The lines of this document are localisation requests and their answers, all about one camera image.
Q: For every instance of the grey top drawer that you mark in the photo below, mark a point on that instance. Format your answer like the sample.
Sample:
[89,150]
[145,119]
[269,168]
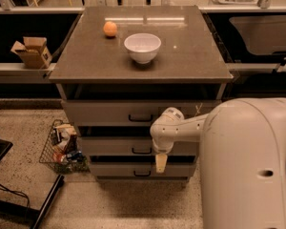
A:
[128,112]

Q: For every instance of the grey drawer cabinet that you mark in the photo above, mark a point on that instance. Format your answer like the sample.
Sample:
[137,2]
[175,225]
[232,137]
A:
[121,69]

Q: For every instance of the grey drawer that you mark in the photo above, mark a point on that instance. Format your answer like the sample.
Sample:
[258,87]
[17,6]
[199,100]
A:
[130,146]
[128,112]
[140,170]

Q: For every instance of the white bowl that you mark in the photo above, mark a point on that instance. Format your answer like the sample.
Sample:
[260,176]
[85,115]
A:
[142,47]

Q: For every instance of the grey bottom drawer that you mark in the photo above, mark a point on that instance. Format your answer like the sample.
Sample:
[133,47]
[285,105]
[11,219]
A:
[140,170]

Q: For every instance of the orange fruit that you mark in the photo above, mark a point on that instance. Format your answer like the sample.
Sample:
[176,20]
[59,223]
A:
[110,29]

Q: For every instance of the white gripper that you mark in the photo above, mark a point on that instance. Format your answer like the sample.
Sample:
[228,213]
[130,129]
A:
[162,148]

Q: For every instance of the wire basket with items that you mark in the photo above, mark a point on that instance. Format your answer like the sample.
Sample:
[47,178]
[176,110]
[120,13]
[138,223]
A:
[60,152]

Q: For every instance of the cardboard box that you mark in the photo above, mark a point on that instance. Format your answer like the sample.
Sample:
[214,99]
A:
[33,52]

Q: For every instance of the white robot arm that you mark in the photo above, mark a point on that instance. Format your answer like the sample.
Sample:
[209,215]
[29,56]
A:
[242,153]

